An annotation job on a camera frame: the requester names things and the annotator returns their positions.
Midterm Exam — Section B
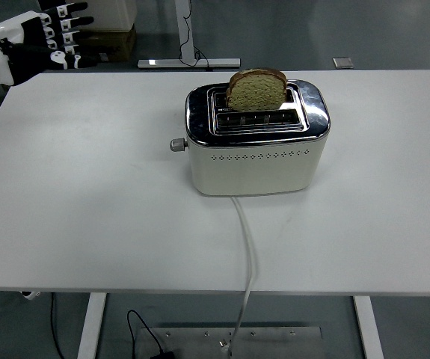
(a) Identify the black cable with adapter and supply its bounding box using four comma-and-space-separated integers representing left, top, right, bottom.
126, 309, 176, 359

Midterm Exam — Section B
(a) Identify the white desk leg with foot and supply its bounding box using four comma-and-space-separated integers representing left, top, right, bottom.
137, 0, 242, 70

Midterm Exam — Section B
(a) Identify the brown cardboard box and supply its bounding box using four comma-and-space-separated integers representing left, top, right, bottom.
76, 24, 138, 63

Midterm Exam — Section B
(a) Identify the white toaster power cord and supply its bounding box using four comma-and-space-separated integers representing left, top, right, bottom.
218, 197, 258, 355

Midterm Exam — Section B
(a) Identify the black box on floor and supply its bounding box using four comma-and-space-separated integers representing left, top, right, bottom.
37, 0, 70, 10

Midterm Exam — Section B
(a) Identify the thin black hanging cable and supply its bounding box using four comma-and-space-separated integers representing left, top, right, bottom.
49, 292, 66, 359

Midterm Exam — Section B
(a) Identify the grey metal plate with screws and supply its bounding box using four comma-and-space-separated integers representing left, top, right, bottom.
134, 325, 323, 359

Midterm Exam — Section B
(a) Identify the cream and chrome toaster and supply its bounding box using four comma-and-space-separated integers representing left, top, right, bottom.
184, 79, 331, 198

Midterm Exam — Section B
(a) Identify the white table leg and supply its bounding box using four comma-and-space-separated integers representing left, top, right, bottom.
76, 292, 108, 359
352, 295, 384, 359

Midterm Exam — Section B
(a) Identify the brown bread slice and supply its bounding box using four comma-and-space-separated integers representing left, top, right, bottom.
225, 67, 288, 112

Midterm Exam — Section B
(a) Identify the thin black cable on desk leg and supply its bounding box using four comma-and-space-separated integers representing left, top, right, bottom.
179, 0, 214, 72

